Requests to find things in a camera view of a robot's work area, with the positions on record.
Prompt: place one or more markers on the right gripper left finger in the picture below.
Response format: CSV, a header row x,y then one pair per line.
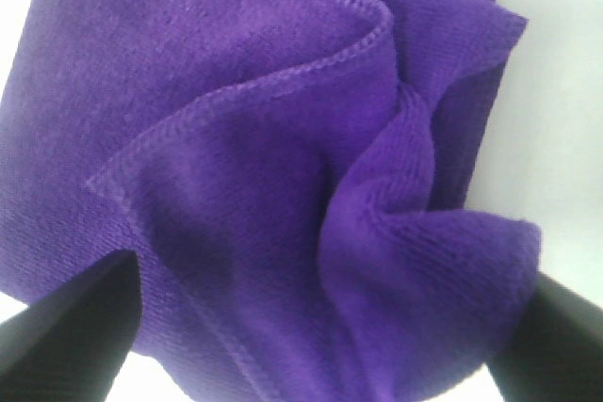
x,y
71,344

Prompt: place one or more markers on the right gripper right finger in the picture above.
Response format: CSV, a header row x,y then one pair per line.
x,y
555,352

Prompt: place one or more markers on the purple microfiber towel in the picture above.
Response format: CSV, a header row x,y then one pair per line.
x,y
291,175

